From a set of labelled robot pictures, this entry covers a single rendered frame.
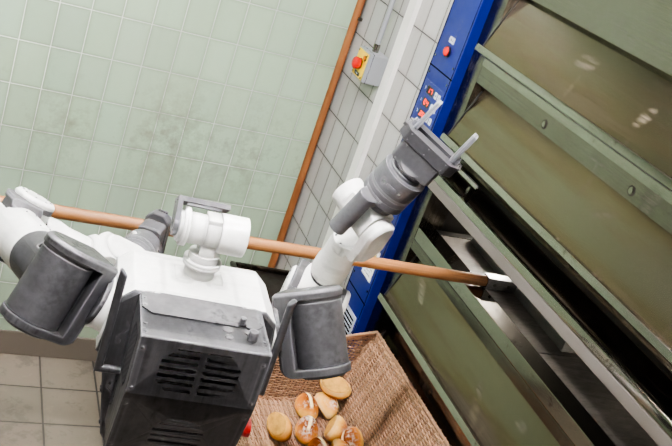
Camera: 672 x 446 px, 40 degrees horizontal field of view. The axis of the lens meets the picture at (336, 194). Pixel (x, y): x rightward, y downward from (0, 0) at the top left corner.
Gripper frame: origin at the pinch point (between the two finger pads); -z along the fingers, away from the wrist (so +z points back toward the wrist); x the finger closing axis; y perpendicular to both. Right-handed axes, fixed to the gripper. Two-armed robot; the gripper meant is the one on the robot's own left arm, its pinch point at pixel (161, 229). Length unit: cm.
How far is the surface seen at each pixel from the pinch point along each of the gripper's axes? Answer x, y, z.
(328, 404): 57, 49, -43
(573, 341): -20, 88, 22
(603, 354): -23, 92, 29
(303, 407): 58, 43, -39
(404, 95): -23, 39, -96
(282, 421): 56, 39, -26
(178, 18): -17, -42, -113
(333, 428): 56, 53, -32
